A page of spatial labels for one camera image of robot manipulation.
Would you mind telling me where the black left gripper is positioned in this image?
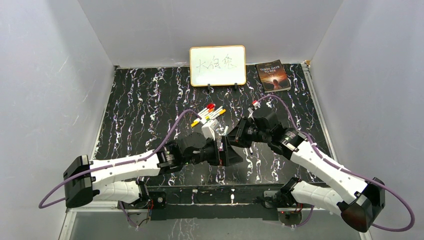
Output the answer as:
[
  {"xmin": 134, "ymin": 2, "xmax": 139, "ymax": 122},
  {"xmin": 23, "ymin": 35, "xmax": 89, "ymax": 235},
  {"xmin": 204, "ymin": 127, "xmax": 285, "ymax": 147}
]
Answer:
[{"xmin": 183, "ymin": 136, "xmax": 242, "ymax": 168}]

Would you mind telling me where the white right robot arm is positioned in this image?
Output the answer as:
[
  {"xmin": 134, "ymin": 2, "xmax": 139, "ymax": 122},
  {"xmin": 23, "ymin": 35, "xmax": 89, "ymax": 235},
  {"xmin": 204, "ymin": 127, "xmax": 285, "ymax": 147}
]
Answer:
[{"xmin": 227, "ymin": 109, "xmax": 385, "ymax": 233}]

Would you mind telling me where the aluminium frame rail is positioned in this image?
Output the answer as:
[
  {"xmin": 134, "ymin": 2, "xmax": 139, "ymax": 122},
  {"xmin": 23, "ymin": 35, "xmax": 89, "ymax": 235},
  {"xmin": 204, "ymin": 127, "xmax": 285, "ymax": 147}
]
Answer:
[{"xmin": 66, "ymin": 182, "xmax": 348, "ymax": 213}]

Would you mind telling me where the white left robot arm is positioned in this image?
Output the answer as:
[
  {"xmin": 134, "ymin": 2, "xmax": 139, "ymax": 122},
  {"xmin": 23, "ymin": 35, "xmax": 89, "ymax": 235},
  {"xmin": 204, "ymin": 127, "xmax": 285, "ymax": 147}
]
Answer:
[{"xmin": 63, "ymin": 132, "xmax": 244, "ymax": 209}]

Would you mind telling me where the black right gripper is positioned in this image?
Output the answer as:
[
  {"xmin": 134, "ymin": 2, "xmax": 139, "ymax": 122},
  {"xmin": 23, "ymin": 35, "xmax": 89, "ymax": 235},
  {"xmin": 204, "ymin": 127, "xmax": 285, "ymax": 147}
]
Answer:
[{"xmin": 226, "ymin": 116, "xmax": 271, "ymax": 149}]

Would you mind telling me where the yellow cap marker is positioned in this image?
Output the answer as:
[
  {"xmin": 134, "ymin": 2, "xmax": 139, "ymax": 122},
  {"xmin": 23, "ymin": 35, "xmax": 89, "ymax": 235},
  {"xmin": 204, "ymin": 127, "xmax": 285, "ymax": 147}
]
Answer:
[{"xmin": 190, "ymin": 120, "xmax": 202, "ymax": 128}]

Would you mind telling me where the dark paperback book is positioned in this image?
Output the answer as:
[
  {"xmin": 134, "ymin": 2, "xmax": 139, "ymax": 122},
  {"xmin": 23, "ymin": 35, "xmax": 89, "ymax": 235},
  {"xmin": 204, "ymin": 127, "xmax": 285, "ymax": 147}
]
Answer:
[{"xmin": 255, "ymin": 59, "xmax": 291, "ymax": 93}]

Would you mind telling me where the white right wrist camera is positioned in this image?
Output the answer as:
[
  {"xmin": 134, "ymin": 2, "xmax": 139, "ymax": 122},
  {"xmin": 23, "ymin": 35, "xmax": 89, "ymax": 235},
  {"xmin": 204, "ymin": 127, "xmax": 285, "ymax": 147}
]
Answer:
[{"xmin": 248, "ymin": 100, "xmax": 261, "ymax": 118}]

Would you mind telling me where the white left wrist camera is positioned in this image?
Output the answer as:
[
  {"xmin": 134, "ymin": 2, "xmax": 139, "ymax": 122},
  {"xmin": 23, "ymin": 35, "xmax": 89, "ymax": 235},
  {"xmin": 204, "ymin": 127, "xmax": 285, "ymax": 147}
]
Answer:
[{"xmin": 201, "ymin": 119, "xmax": 219, "ymax": 140}]

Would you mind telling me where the small whiteboard with writing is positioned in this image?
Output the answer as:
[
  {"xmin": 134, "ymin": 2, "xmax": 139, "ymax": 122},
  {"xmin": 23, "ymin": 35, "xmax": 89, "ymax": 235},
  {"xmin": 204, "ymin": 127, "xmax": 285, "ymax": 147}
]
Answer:
[{"xmin": 189, "ymin": 45, "xmax": 247, "ymax": 87}]

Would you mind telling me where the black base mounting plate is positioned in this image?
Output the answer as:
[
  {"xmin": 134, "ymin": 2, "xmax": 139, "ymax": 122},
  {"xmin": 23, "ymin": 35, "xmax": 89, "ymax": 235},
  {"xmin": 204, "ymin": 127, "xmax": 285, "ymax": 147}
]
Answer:
[{"xmin": 145, "ymin": 184, "xmax": 312, "ymax": 222}]

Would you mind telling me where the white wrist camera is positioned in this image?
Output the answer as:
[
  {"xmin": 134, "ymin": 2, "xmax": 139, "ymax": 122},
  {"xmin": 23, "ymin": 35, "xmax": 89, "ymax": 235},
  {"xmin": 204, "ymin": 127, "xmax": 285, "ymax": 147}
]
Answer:
[
  {"xmin": 248, "ymin": 100, "xmax": 261, "ymax": 118},
  {"xmin": 201, "ymin": 119, "xmax": 219, "ymax": 140}
]

